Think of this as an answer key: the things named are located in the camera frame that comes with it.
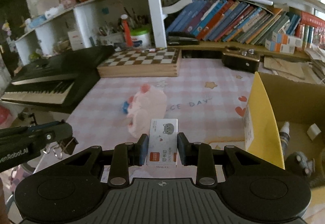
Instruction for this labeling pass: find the white staples box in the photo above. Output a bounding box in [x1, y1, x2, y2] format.
[146, 119, 179, 168]

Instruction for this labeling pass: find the black blue binder clip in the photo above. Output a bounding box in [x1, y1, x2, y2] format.
[122, 101, 129, 115]

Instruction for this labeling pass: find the black lens cleaner spray bottle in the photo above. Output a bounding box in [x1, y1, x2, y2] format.
[279, 121, 290, 156]

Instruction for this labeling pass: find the grey toy car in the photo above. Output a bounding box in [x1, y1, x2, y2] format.
[285, 151, 316, 181]

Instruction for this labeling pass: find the pink plush pig toy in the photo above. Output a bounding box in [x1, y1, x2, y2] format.
[127, 84, 167, 138]

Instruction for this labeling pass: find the black Yamaha keyboard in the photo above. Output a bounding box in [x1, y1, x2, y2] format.
[1, 45, 114, 114]

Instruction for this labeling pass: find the yellow cardboard box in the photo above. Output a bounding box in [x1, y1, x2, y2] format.
[243, 72, 324, 167]

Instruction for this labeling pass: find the wooden chess board box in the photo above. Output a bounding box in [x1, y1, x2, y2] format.
[97, 48, 181, 78]

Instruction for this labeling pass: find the dark brown wooden radio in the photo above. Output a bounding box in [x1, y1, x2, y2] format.
[221, 47, 261, 73]

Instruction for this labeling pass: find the orange glue bottle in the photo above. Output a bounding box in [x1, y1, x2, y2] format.
[121, 14, 133, 47]

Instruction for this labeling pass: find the small white eraser box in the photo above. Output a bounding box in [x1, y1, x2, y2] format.
[307, 123, 321, 141]

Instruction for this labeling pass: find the white pen holder box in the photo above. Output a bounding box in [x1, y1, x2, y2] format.
[99, 32, 125, 45]

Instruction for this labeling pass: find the black stapler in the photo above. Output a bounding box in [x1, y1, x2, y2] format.
[166, 31, 199, 46]

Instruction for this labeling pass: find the white green lid jar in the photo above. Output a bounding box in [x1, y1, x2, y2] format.
[131, 26, 151, 49]

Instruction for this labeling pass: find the row of leaning books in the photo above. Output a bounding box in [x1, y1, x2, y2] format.
[165, 0, 301, 45]

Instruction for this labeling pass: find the orange white medicine box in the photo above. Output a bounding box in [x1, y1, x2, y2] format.
[264, 31, 303, 54]

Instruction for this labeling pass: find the stack of papers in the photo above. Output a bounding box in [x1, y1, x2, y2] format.
[263, 48, 324, 85]

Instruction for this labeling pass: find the white bookshelf frame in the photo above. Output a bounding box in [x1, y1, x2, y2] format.
[15, 0, 324, 65]

